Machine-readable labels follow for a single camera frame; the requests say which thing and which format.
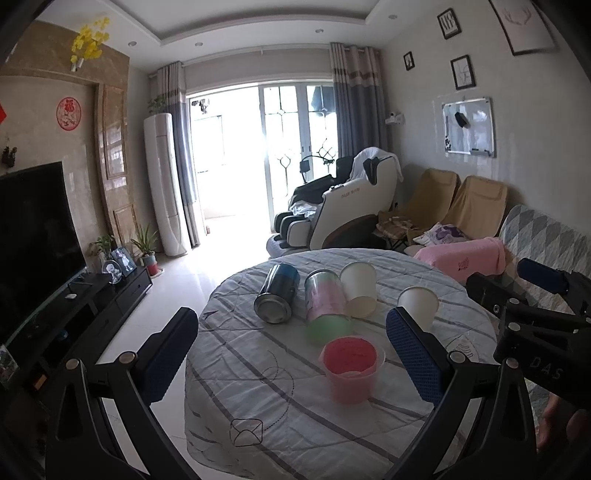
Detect white massage chair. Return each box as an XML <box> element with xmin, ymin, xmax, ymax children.
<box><xmin>266</xmin><ymin>147</ymin><xmax>404</xmax><ymax>258</ymax></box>

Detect potted plant red pot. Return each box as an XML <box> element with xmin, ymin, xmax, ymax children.
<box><xmin>130</xmin><ymin>224</ymin><xmax>162</xmax><ymax>277</ymax></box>

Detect grey curtain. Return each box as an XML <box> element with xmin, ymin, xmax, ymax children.
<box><xmin>329</xmin><ymin>42</ymin><xmax>388</xmax><ymax>156</ymax></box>
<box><xmin>150</xmin><ymin>61</ymin><xmax>200</xmax><ymax>248</ymax></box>

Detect white paper cup near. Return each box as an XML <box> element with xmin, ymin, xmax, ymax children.
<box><xmin>398</xmin><ymin>286</ymin><xmax>439</xmax><ymax>331</ymax></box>

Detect grey curtain right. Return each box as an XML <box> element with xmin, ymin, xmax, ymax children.
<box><xmin>329</xmin><ymin>42</ymin><xmax>388</xmax><ymax>156</ymax></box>

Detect tan folding chair left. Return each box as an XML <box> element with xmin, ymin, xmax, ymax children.
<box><xmin>377</xmin><ymin>169</ymin><xmax>460</xmax><ymax>244</ymax></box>

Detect black television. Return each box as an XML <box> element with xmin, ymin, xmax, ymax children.
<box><xmin>0</xmin><ymin>162</ymin><xmax>86</xmax><ymax>344</ymax></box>

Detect yellow artificial flowers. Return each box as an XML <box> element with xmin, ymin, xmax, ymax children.
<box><xmin>70</xmin><ymin>16</ymin><xmax>110</xmax><ymax>72</ymax></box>

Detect red round wall decoration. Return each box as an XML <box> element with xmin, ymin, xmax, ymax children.
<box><xmin>55</xmin><ymin>96</ymin><xmax>82</xmax><ymax>131</ymax></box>

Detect pink and green can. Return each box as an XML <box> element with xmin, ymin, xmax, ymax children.
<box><xmin>304</xmin><ymin>269</ymin><xmax>353</xmax><ymax>346</ymax></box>

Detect tan folding chair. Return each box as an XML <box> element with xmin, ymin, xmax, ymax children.
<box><xmin>377</xmin><ymin>169</ymin><xmax>460</xmax><ymax>244</ymax></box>
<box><xmin>437</xmin><ymin>176</ymin><xmax>509</xmax><ymax>240</ymax></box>

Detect small potted plant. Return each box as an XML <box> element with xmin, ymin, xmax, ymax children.
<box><xmin>87</xmin><ymin>234</ymin><xmax>115</xmax><ymax>266</ymax></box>

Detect grey curtain left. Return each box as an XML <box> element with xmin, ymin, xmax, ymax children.
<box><xmin>150</xmin><ymin>61</ymin><xmax>200</xmax><ymax>248</ymax></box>

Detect pink towel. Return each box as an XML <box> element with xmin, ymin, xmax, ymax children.
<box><xmin>414</xmin><ymin>237</ymin><xmax>506</xmax><ymax>284</ymax></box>

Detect black tv cabinet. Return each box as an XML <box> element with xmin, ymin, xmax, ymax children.
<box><xmin>1</xmin><ymin>267</ymin><xmax>152</xmax><ymax>405</ymax></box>

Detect pink translucent plastic cup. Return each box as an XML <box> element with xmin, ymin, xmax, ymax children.
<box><xmin>318</xmin><ymin>336</ymin><xmax>386</xmax><ymax>405</ymax></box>

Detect patterned quilt sofa cover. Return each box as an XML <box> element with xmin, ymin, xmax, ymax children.
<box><xmin>489</xmin><ymin>206</ymin><xmax>590</xmax><ymax>429</ymax></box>

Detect medium black picture frame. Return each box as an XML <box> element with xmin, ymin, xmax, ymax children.
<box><xmin>451</xmin><ymin>55</ymin><xmax>477</xmax><ymax>90</ymax></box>

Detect framed photo on cabinet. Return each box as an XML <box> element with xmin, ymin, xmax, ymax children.
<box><xmin>111</xmin><ymin>247</ymin><xmax>137</xmax><ymax>277</ymax></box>

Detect white paper cup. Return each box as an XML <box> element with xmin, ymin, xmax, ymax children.
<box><xmin>398</xmin><ymin>286</ymin><xmax>439</xmax><ymax>331</ymax></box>
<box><xmin>339</xmin><ymin>262</ymin><xmax>377</xmax><ymax>318</ymax></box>

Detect white standing air conditioner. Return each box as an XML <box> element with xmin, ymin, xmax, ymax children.
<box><xmin>143</xmin><ymin>113</ymin><xmax>190</xmax><ymax>257</ymax></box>

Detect wall whiteboard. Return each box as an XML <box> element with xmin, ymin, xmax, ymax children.
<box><xmin>442</xmin><ymin>97</ymin><xmax>496</xmax><ymax>158</ymax></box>

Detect white paper cup far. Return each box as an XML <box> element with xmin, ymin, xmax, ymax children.
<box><xmin>339</xmin><ymin>262</ymin><xmax>377</xmax><ymax>318</ymax></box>

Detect large framed drawing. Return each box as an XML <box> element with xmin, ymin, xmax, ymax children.
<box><xmin>489</xmin><ymin>0</ymin><xmax>557</xmax><ymax>56</ymax></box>

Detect glass sliding door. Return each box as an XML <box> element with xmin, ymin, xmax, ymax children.
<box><xmin>189</xmin><ymin>82</ymin><xmax>339</xmax><ymax>235</ymax></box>

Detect tan folding chair right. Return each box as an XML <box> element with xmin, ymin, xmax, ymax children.
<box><xmin>437</xmin><ymin>176</ymin><xmax>509</xmax><ymax>240</ymax></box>

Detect blue and black tin can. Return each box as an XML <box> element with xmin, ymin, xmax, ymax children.
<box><xmin>253</xmin><ymin>263</ymin><xmax>301</xmax><ymax>324</ymax></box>

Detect white purple pillow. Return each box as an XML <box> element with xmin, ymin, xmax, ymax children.
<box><xmin>413</xmin><ymin>223</ymin><xmax>470</xmax><ymax>247</ymax></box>

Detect small black picture frame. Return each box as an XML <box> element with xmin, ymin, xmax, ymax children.
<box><xmin>404</xmin><ymin>51</ymin><xmax>415</xmax><ymax>71</ymax></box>

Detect grey striped tablecloth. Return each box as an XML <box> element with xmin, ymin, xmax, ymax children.
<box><xmin>184</xmin><ymin>249</ymin><xmax>497</xmax><ymax>479</ymax></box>

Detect right hand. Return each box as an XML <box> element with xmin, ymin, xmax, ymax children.
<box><xmin>537</xmin><ymin>393</ymin><xmax>590</xmax><ymax>453</ymax></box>

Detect top black picture frame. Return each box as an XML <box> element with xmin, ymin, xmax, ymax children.
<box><xmin>437</xmin><ymin>8</ymin><xmax>462</xmax><ymax>40</ymax></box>

